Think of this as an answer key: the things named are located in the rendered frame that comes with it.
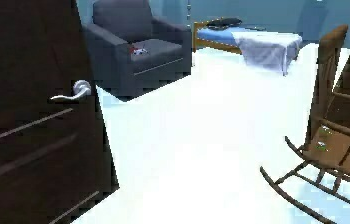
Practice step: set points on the small green white object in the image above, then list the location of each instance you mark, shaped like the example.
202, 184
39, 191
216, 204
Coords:
322, 145
325, 130

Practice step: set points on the small red white object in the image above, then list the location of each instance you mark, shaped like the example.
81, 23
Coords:
138, 51

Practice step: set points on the dark brown room door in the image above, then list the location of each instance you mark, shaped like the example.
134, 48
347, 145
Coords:
33, 140

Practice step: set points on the brown wooden rocking chair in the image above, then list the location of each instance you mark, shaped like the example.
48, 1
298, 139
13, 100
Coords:
336, 133

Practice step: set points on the wooden bed blue mattress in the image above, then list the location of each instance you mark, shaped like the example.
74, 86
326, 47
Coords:
216, 36

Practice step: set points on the white bed sheet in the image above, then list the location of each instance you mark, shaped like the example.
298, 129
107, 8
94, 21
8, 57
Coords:
269, 50

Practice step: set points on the black pillow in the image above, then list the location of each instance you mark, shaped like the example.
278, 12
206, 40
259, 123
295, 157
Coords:
224, 22

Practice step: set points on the dark grey armchair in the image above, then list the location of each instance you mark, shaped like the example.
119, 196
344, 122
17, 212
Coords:
123, 66

